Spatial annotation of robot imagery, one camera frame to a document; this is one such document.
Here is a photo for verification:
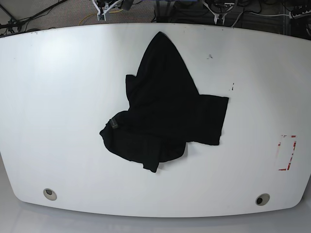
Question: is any red tape rectangle marking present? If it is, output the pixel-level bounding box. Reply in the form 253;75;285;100
276;135;297;171

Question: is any right table cable grommet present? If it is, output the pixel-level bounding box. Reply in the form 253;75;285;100
255;193;270;206

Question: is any black cable bundle floor left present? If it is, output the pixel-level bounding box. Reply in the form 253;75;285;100
0;0;67;37

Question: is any table cable grommet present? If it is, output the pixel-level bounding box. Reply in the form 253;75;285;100
43;188;57;201
255;193;270;206

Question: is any yellow cable on floor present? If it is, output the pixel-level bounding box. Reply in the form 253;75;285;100
78;5;122;25

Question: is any black T-shirt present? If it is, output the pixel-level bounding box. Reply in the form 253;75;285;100
100;32;229;172

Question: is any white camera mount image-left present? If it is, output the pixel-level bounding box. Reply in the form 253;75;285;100
92;0;115;20

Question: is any white power strip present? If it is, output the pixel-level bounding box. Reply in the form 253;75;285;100
289;5;311;19

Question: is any left table cable grommet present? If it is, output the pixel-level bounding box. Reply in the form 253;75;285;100
43;188;57;201

